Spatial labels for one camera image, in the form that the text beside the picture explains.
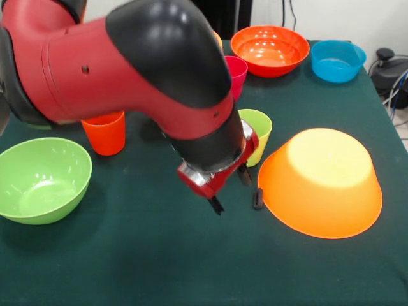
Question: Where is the black wall cable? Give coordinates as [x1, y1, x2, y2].
[282, 0, 298, 31]

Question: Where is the green plastic bowl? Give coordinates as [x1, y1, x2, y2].
[0, 137, 93, 226]

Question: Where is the red plastic cup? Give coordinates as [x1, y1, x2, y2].
[80, 110, 126, 156]

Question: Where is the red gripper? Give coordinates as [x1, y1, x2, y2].
[177, 119, 259, 217]

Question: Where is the dark green tablecloth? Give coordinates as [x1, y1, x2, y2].
[0, 37, 408, 306]

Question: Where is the red plastic bowl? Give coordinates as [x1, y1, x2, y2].
[230, 25, 310, 78]

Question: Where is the black office chair base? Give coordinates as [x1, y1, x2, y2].
[368, 47, 408, 109]

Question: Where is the blue plastic bowl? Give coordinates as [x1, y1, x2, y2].
[310, 40, 367, 84]

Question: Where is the green plastic cup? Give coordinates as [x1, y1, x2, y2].
[237, 109, 273, 168]

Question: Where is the crimson plastic cup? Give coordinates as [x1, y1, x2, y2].
[224, 55, 249, 103]

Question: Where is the small black finger pad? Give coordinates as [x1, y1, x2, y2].
[253, 187, 264, 211]

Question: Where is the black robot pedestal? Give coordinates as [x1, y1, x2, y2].
[197, 0, 253, 40]

